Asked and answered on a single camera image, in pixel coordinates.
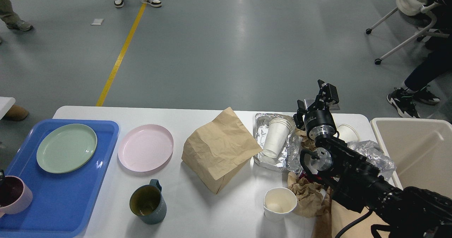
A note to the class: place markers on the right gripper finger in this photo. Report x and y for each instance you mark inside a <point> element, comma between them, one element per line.
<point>298,116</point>
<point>327,98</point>

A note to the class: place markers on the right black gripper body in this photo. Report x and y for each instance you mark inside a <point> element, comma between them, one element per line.
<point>319,123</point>

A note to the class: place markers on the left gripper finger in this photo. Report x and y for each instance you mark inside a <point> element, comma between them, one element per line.
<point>1,181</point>

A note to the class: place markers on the pink mug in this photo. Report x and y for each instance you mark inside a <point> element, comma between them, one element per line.
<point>15,195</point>

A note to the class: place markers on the dark teal mug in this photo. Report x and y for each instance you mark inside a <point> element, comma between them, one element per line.
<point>148,204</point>

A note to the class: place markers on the pink plate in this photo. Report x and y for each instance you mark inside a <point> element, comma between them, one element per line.
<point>146,148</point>

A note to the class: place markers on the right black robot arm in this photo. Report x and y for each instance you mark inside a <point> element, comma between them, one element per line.
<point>356,183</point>

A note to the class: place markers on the stacked white paper cups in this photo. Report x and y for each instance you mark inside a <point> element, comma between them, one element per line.
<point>278,131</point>

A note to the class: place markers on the white paper cup back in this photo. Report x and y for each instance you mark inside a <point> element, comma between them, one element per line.
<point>347,133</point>

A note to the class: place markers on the white paper cup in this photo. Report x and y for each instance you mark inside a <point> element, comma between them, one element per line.
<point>279,202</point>
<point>347,133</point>

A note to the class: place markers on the aluminium foil tray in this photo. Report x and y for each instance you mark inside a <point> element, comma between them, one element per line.
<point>289,158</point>

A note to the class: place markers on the blue plastic tray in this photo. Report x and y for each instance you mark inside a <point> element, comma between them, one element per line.
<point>62,203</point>

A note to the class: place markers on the person with tan boot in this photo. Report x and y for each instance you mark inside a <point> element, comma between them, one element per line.
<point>16,113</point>

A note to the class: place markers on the crumpled brown paper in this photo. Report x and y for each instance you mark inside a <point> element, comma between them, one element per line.
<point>308,194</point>

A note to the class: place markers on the green plate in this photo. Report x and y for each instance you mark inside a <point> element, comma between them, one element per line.
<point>67,148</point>

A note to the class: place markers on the white side table corner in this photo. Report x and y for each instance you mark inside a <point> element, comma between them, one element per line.
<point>5,104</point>

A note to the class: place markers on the crumpled clear plastic wrap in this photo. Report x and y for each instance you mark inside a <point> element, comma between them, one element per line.
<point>375,155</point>

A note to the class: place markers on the white paper cup front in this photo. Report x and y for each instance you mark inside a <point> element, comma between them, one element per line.
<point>279,202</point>

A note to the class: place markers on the brown paper bag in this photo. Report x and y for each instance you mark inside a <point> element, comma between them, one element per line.
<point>217,150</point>

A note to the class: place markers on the flat brown paper sheet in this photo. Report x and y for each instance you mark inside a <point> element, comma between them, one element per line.
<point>335,217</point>

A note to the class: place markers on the beige plastic bin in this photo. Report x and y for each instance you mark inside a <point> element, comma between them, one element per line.
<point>421,150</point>

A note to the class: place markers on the person in dark clothes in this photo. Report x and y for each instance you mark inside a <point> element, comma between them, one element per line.
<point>415,85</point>

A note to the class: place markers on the office chair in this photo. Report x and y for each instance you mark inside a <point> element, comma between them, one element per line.
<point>430,17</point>

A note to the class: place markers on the person with grey shoe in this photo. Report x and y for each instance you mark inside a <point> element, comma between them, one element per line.
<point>11,19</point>

